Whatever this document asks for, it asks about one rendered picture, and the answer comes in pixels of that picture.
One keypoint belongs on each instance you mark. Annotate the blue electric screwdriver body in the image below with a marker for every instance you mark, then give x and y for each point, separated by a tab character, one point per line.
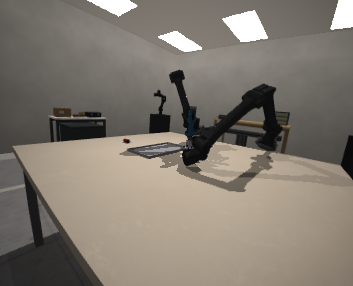
190	124

